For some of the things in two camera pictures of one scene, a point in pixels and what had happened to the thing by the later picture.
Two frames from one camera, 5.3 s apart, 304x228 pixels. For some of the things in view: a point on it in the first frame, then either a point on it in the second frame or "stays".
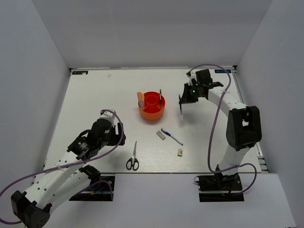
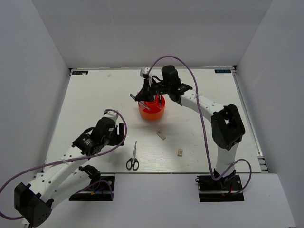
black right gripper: [185, 98] -> [147, 93]
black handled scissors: [133, 162] stays
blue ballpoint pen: [171, 136] -> [148, 109]
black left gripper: [122, 142] stays
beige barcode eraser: [180, 152] stays
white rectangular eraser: [160, 135] stays
